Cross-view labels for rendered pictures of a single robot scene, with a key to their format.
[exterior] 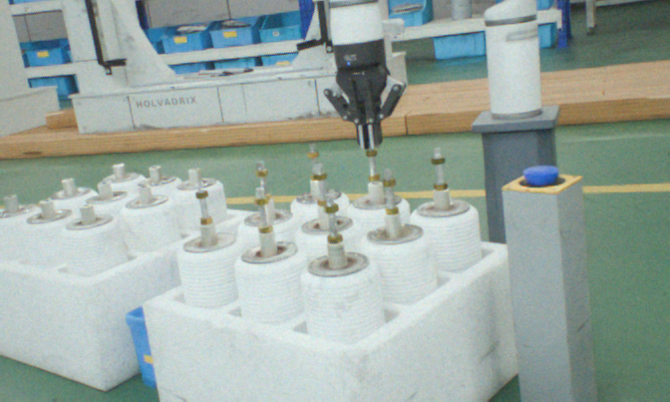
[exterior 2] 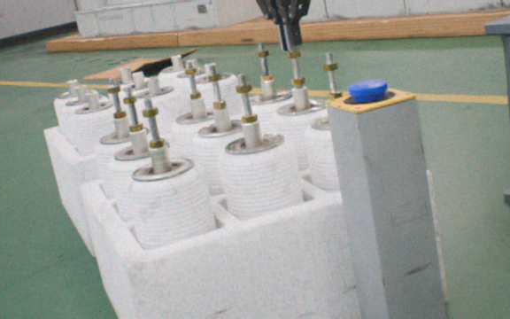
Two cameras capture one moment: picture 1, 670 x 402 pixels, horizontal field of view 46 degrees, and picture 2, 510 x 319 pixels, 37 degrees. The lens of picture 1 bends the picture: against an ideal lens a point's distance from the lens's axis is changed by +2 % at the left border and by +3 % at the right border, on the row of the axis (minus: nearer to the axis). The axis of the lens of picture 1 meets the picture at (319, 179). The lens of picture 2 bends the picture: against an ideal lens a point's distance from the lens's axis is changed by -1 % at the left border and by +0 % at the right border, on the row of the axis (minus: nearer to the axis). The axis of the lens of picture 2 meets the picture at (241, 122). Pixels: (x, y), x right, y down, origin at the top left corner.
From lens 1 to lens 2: 0.56 m
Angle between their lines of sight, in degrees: 29
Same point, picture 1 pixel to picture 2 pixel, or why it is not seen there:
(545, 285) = (363, 218)
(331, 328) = (141, 231)
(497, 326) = not seen: hidden behind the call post
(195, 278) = (102, 168)
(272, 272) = (125, 170)
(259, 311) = (121, 206)
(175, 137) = (359, 27)
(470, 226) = not seen: hidden behind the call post
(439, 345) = (267, 267)
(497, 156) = not seen: outside the picture
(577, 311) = (405, 252)
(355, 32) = not seen: outside the picture
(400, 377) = (199, 291)
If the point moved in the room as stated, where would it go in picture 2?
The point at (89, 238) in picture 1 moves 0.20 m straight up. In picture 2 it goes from (84, 122) to (57, 13)
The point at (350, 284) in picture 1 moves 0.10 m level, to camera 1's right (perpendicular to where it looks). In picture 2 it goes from (150, 190) to (227, 190)
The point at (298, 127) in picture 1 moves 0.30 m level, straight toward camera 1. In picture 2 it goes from (475, 19) to (460, 34)
